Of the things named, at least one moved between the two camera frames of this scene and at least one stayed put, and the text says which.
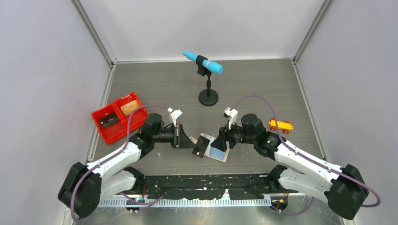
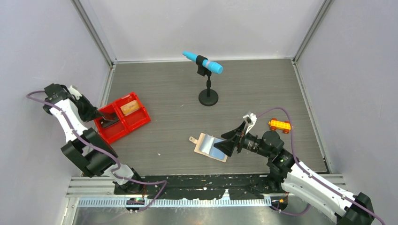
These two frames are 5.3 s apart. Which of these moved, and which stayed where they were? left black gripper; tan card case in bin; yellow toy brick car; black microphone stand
Moved: left black gripper
Stayed: black microphone stand; tan card case in bin; yellow toy brick car
